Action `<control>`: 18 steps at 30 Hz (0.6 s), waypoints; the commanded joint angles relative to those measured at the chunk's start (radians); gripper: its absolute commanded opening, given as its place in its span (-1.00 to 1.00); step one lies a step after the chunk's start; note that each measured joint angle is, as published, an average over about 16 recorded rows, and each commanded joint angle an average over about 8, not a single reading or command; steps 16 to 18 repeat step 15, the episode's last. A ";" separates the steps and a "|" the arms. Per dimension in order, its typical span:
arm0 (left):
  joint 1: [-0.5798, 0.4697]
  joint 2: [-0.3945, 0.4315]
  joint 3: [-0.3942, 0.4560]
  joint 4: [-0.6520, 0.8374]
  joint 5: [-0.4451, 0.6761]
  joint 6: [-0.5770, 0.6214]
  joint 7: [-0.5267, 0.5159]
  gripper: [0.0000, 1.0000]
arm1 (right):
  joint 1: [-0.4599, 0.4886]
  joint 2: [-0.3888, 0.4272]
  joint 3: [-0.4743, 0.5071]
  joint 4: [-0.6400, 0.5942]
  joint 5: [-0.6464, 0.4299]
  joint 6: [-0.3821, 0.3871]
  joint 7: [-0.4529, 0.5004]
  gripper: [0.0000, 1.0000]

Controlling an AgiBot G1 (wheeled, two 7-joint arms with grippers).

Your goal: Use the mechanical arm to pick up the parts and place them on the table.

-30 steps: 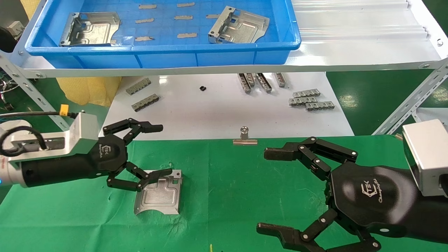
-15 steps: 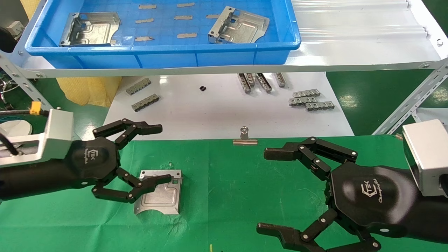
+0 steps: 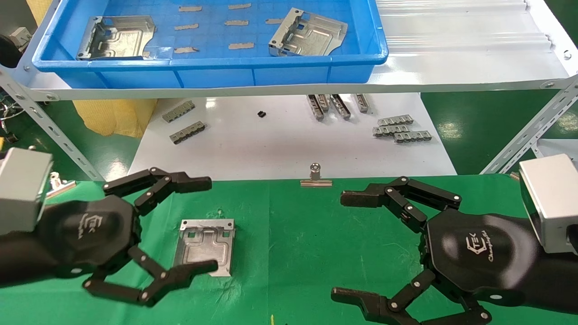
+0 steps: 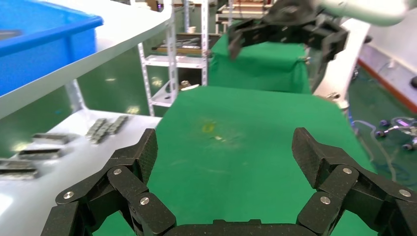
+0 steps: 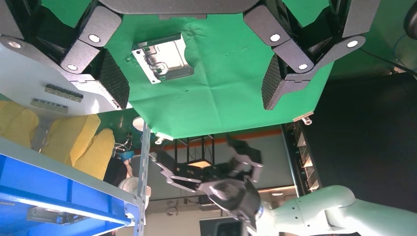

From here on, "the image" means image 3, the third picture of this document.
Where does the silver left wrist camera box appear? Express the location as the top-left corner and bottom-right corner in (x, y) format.
(0, 148), (53, 236)

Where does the grey notched metal strip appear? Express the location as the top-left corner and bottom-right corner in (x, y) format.
(169, 121), (207, 144)
(372, 125), (410, 137)
(394, 130), (433, 144)
(378, 114), (414, 126)
(162, 100), (196, 124)

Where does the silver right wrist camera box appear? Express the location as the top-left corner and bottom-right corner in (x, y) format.
(518, 153), (578, 255)

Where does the stamped metal bracket plate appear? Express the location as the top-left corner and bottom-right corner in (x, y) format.
(173, 218), (236, 278)
(269, 8), (349, 57)
(75, 15), (157, 60)

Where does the blue plastic bin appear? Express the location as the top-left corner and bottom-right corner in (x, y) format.
(32, 0), (389, 90)

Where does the white slotted-angle shelf rack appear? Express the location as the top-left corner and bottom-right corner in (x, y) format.
(0, 0), (578, 182)

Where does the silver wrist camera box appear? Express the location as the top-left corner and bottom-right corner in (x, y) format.
(518, 153), (578, 255)
(0, 148), (53, 236)

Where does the yellow mesh bag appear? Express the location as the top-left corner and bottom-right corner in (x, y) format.
(72, 98), (158, 139)

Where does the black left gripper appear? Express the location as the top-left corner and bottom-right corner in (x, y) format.
(0, 167), (219, 308)

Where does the green table cloth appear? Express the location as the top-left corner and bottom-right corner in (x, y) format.
(0, 174), (578, 325)

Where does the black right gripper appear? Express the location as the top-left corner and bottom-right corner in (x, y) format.
(331, 176), (578, 325)

